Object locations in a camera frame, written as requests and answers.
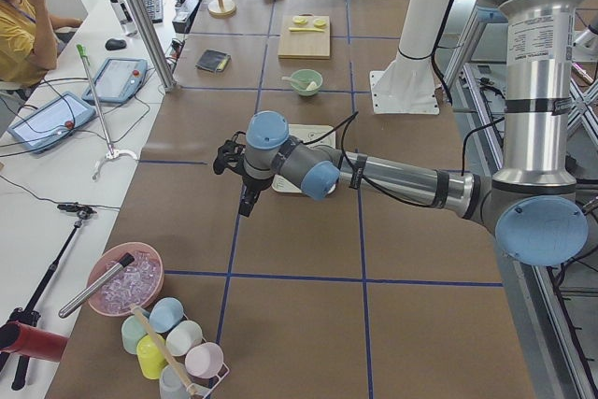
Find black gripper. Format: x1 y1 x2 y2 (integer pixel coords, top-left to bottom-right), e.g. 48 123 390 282
238 171 272 217

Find white steamed bun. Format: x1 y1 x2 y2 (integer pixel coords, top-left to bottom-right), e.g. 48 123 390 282
306 81 318 91

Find mint green bowl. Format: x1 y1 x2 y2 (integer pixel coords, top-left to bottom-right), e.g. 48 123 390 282
290 69 323 96

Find pink bowl with ice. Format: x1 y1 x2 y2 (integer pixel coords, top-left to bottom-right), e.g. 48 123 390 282
87 242 164 317

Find cream bear tray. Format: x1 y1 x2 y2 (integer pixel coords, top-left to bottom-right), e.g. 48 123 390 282
272 123 336 194

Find grey yellow folded cloth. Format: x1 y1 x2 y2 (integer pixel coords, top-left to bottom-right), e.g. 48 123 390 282
195 50 231 73

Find grabber reach tool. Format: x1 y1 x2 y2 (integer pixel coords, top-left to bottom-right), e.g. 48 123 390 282
76 44 138 181

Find bamboo cutting board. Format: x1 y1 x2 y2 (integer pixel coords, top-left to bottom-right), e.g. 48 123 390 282
278 15 332 60

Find yellow plastic knife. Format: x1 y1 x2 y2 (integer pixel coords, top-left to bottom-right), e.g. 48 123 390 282
288 27 325 33

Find single lemon slice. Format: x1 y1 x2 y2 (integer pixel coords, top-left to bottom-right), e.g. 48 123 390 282
313 18 327 28

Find wooden mug tree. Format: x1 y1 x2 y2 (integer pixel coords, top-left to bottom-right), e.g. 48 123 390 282
207 0 236 19

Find black computer mouse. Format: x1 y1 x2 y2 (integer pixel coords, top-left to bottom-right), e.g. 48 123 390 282
105 38 127 51

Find near teach pendant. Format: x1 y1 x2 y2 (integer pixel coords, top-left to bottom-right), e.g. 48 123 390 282
7 92 96 153

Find black tripod stick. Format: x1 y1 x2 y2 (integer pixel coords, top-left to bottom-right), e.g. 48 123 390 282
1 203 97 391

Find person in yellow shirt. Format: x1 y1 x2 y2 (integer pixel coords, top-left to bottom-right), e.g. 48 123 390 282
1 0 82 101

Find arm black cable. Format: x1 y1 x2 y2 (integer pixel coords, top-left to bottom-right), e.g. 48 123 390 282
298 109 505 207

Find aluminium frame post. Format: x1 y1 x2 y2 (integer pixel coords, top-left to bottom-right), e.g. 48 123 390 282
127 0 176 93

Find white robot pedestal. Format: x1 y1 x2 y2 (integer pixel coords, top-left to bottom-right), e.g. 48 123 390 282
370 0 450 115

